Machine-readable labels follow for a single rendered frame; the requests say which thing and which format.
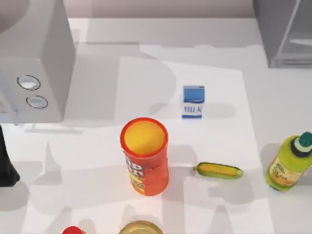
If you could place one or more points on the blue and white milk carton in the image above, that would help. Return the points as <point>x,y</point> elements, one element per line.
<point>193,102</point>

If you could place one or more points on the orange chips can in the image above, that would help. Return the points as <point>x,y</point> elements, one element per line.
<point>146,156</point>

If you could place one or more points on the yellow corn cob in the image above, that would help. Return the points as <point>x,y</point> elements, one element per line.
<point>218,170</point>

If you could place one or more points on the round grey microwave knob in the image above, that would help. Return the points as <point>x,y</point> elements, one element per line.
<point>37,101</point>
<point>28,82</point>

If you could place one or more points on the pale microwave oven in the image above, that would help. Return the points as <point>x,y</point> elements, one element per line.
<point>41,61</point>

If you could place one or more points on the green bottle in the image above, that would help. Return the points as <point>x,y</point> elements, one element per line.
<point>288,163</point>

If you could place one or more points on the red bottle cap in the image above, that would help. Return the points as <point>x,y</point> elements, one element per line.
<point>72,230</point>

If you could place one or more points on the grey cabinet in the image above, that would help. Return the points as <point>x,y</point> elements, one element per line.
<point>287,34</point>

